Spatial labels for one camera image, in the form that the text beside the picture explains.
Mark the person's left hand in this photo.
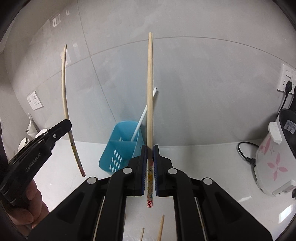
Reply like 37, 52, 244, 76
8, 180, 49, 229

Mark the white plastic chopstick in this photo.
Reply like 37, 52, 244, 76
129, 86, 158, 142

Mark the blue plastic utensil holder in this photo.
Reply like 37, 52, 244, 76
98, 121, 144, 174

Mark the white wall socket right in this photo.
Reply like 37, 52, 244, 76
277, 64, 295, 94

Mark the white bowls stack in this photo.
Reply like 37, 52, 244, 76
18, 114, 48, 152

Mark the white floral rice cooker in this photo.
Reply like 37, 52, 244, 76
254, 109, 295, 196

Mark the wooden chopstick on counter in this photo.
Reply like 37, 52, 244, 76
139, 228, 144, 241
157, 215, 165, 241

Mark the curved pale patterned chopstick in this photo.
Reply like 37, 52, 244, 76
61, 45, 86, 177

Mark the black power cable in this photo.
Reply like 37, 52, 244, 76
238, 141, 260, 167

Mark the light wood patterned chopstick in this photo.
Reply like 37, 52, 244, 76
147, 32, 154, 208

